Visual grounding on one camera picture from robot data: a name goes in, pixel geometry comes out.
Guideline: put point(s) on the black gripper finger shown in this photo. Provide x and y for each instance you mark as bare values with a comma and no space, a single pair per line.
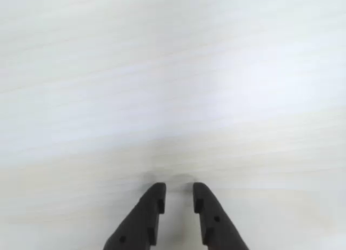
140,220
216,223

